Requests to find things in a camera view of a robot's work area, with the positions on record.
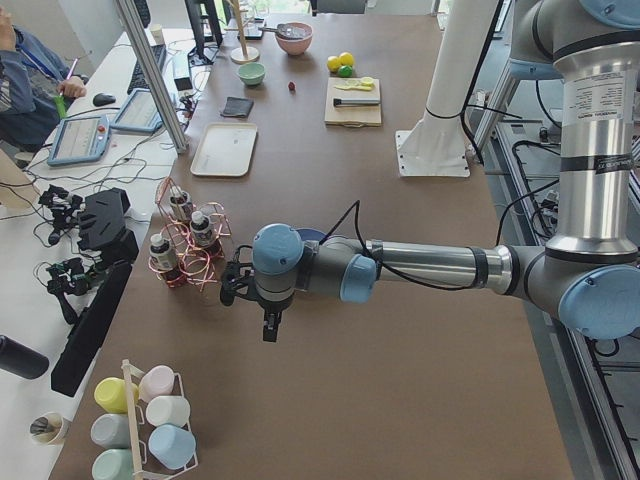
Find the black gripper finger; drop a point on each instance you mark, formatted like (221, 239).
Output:
(271, 322)

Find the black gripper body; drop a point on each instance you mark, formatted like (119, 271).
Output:
(271, 306)

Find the blue plate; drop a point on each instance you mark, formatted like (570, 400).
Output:
(310, 234)

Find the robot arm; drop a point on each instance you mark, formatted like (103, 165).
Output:
(586, 275)

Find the dark drink bottle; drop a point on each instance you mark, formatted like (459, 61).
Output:
(181, 204)
(203, 233)
(164, 260)

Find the pink cup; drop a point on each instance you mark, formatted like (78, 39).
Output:
(158, 381)

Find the cream rabbit tray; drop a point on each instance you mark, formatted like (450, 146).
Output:
(224, 150)

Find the white cup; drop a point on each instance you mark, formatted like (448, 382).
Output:
(168, 409)

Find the black plastic device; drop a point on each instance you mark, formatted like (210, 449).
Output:
(102, 226)

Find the blue cup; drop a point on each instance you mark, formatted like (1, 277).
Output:
(172, 446)

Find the white cup rack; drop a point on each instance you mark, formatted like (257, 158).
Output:
(142, 468)

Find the yellow cup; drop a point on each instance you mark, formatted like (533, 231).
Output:
(109, 394)

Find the grey folded cloth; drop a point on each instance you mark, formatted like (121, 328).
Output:
(237, 107)

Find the grey cup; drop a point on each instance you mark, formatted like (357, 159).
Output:
(111, 431)

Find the blue teach pendant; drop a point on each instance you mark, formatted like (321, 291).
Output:
(80, 140)
(138, 114)

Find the wooden cutting board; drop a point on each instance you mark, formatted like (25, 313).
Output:
(352, 116)

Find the steel muddler black tip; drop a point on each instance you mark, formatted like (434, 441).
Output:
(354, 102)

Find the mint green bowl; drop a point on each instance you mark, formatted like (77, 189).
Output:
(251, 74)

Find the mint cup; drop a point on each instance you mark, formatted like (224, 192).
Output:
(113, 464)

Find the wooden cup tree stand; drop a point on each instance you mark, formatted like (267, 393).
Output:
(244, 53)

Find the black computer mouse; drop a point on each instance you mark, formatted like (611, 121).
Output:
(103, 99)

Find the yellow plastic knife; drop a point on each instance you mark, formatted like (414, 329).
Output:
(359, 88)

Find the green lime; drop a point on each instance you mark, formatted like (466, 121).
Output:
(345, 71)

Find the black thermos bottle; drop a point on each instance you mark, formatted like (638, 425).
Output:
(18, 359)

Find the yellow lemon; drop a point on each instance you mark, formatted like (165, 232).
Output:
(346, 59)
(333, 63)

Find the pink bowl with ice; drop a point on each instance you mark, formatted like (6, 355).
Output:
(296, 47)

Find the paper cup with cutlery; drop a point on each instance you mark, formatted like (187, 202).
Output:
(49, 429)

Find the metal ice scoop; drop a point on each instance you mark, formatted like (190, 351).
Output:
(287, 31)

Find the copper wire bottle rack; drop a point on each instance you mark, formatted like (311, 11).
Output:
(199, 268)

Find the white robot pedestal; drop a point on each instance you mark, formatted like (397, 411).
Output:
(435, 146)

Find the aluminium frame post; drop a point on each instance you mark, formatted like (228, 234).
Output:
(132, 24)

